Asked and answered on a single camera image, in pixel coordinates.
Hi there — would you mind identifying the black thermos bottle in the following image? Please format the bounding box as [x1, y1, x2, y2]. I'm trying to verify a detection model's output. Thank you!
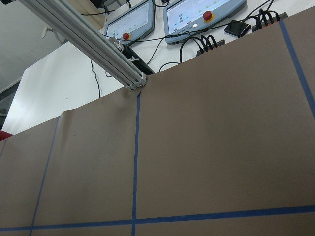
[109, 38, 154, 75]

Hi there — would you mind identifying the aluminium frame post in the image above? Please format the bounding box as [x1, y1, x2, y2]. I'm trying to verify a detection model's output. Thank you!
[21, 0, 146, 90]

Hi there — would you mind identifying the red bottle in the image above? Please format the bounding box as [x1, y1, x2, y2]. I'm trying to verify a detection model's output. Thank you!
[0, 130, 12, 141]

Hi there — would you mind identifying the orange black usb hub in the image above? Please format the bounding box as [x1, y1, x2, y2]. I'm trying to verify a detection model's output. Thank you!
[252, 12, 288, 32]
[196, 39, 225, 56]

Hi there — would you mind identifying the blue teach pendant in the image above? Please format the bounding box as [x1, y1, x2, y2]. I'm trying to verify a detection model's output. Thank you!
[104, 0, 155, 45]
[163, 0, 247, 45]

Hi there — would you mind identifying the black smartphone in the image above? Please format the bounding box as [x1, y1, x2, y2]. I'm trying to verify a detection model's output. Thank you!
[224, 20, 251, 38]

